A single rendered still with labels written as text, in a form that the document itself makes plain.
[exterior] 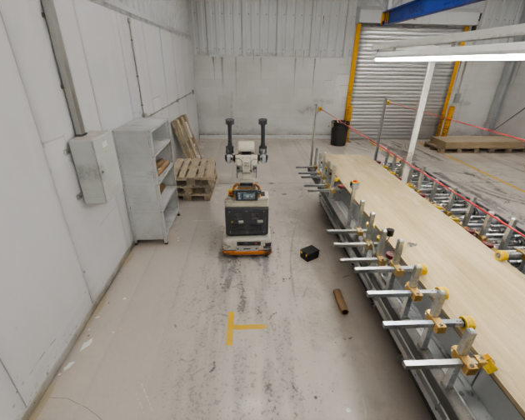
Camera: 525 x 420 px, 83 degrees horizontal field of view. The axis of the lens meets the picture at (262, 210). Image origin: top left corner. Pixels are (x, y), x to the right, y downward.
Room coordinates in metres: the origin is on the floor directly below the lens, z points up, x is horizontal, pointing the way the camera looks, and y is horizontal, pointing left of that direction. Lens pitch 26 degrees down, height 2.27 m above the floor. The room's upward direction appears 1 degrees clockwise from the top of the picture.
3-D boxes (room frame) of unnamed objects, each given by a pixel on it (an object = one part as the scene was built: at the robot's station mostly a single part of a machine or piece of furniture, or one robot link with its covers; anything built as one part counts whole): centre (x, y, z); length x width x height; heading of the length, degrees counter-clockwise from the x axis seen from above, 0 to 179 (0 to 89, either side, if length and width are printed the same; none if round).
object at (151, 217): (3.91, 1.55, 0.78); 0.90 x 0.45 x 1.55; 3
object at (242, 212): (3.41, 0.20, 0.59); 0.55 x 0.34 x 0.83; 93
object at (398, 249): (1.79, -0.98, 0.94); 0.04 x 0.04 x 0.48; 3
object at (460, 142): (8.91, -6.35, 0.23); 2.41 x 0.77 x 0.17; 95
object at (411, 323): (1.24, -0.94, 0.95); 0.50 x 0.04 x 0.04; 93
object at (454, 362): (0.99, -0.89, 0.95); 0.36 x 0.03 x 0.03; 93
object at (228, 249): (3.50, 0.20, 0.16); 0.67 x 0.64 x 0.25; 3
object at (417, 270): (1.54, -0.99, 0.90); 0.04 x 0.04 x 0.48; 3
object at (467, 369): (1.02, -1.02, 0.95); 0.14 x 0.06 x 0.05; 3
